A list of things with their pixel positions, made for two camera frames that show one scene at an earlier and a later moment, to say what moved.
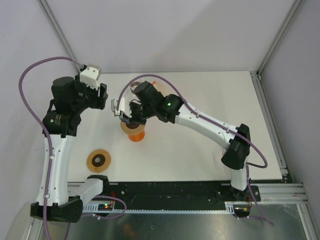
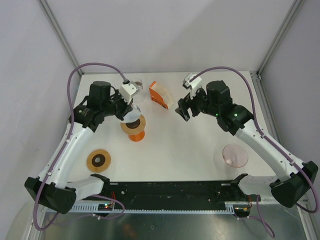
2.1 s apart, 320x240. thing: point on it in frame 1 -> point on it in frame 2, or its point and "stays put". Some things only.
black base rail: x=179 y=193 stays put
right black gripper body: x=140 y=112 -> x=199 y=103
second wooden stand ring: x=98 y=160 stays put
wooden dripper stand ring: x=130 y=131 stays put
